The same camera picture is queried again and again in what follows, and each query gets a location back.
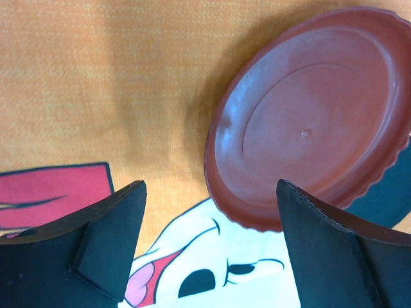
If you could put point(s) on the orange Mickey Mouse placemat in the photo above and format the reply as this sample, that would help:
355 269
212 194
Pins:
130 83

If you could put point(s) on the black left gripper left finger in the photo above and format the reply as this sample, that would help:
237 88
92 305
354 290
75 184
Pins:
80 260

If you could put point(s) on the red round plastic plate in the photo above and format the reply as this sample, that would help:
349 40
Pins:
325 105

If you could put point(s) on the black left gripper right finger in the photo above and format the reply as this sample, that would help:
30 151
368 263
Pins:
339 259

